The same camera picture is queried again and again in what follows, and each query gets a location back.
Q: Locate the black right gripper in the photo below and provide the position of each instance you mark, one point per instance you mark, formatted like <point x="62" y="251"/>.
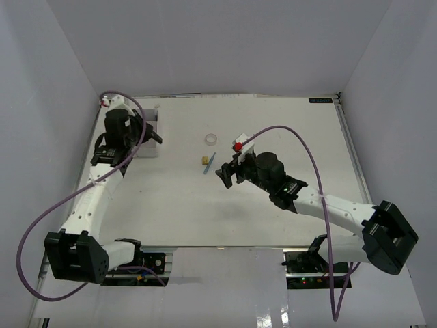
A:
<point x="227" y="171"/>

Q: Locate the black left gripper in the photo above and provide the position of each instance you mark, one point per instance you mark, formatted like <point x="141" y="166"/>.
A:
<point x="136" y="119"/>

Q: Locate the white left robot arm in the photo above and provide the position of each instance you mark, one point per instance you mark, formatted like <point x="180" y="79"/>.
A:
<point x="75" y="252"/>

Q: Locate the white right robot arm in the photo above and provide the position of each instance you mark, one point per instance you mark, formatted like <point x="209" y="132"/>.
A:
<point x="379" y="234"/>

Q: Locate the white compartment organizer box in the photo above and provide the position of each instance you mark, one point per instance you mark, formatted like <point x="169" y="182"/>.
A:
<point x="151" y="141"/>

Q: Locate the light blue pen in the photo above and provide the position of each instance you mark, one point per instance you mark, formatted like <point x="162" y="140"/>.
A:
<point x="210" y="161"/>

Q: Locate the clear tape roll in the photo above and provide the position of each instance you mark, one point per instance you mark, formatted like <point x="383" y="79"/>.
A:
<point x="211" y="139"/>

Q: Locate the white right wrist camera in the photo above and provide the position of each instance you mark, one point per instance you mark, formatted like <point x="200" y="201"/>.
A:
<point x="242" y="146"/>

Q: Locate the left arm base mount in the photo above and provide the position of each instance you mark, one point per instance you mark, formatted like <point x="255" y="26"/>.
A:
<point x="150" y="269"/>

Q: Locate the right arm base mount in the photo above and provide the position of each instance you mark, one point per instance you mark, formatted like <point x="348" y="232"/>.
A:
<point x="306" y="270"/>

